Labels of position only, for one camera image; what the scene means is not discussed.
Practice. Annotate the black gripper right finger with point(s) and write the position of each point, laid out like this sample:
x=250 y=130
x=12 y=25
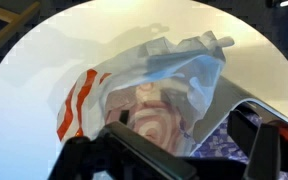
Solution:
x=260 y=150

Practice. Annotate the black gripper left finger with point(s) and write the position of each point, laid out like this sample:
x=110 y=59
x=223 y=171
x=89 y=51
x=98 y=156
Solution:
x=124 y=153

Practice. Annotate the purple checkered cloth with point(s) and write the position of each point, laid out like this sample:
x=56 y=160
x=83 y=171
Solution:
x=224 y=143

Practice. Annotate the white red-striped plastic bag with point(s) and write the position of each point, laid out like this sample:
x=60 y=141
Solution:
x=134 y=76

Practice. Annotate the white plastic storage bin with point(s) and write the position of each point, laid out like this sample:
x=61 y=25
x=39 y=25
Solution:
x=227 y=96

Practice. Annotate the chair with wooden armrests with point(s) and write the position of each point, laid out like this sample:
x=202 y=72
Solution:
x=10 y=26

